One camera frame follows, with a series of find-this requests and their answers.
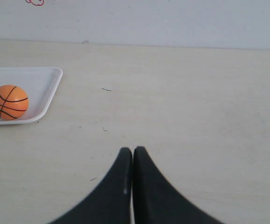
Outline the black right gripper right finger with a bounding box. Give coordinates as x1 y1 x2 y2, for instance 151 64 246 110
133 147 221 224

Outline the red mini basketball hoop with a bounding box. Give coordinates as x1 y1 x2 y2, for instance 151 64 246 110
25 0 44 7

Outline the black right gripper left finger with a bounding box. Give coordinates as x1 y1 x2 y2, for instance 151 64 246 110
52 147 132 224

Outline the small orange basketball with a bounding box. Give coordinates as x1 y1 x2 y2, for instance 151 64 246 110
0 84 29 120

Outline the white plastic tray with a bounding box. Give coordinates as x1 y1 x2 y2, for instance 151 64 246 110
0 67 63 125

